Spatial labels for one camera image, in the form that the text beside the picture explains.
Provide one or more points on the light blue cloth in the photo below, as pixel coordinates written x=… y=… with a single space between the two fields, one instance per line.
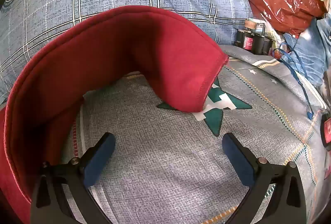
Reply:
x=315 y=48

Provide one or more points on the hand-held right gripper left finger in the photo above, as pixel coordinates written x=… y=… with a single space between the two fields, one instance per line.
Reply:
x=100 y=159

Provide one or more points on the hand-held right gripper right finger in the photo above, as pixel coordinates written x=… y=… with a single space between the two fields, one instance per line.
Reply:
x=238 y=159

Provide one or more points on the red fleece garment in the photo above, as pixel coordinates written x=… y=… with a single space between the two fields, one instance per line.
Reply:
x=129 y=58

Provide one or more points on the red and black device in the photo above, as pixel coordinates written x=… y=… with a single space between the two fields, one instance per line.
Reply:
x=328 y=131

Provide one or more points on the black jars with labels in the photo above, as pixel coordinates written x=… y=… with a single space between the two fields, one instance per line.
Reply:
x=254 y=43

